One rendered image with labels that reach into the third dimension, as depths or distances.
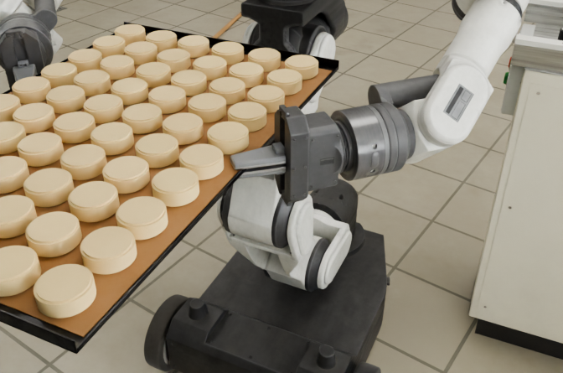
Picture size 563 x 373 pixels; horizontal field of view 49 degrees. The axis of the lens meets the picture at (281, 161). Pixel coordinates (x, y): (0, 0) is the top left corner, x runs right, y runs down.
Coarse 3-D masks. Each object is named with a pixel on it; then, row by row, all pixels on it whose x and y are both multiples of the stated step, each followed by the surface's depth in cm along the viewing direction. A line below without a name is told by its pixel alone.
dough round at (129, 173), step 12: (132, 156) 71; (108, 168) 68; (120, 168) 68; (132, 168) 68; (144, 168) 68; (108, 180) 67; (120, 180) 67; (132, 180) 67; (144, 180) 68; (120, 192) 68; (132, 192) 68
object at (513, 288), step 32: (544, 32) 152; (544, 96) 135; (512, 128) 142; (544, 128) 139; (512, 160) 146; (544, 160) 143; (512, 192) 150; (544, 192) 147; (512, 224) 154; (544, 224) 151; (512, 256) 159; (544, 256) 156; (480, 288) 169; (512, 288) 164; (544, 288) 160; (480, 320) 178; (512, 320) 170; (544, 320) 165; (544, 352) 174
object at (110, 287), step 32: (192, 64) 97; (192, 96) 87; (288, 96) 87; (160, 128) 80; (224, 160) 74; (96, 224) 64; (64, 256) 59; (32, 288) 56; (96, 288) 56; (128, 288) 56; (64, 320) 53; (96, 320) 53
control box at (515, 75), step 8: (528, 24) 157; (520, 32) 153; (528, 32) 152; (512, 72) 141; (520, 72) 140; (512, 80) 142; (520, 80) 141; (512, 88) 142; (504, 96) 144; (512, 96) 143; (504, 104) 145; (512, 104) 144; (504, 112) 146; (512, 112) 145
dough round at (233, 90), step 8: (216, 80) 87; (224, 80) 87; (232, 80) 87; (240, 80) 87; (216, 88) 85; (224, 88) 85; (232, 88) 85; (240, 88) 85; (224, 96) 84; (232, 96) 85; (240, 96) 86
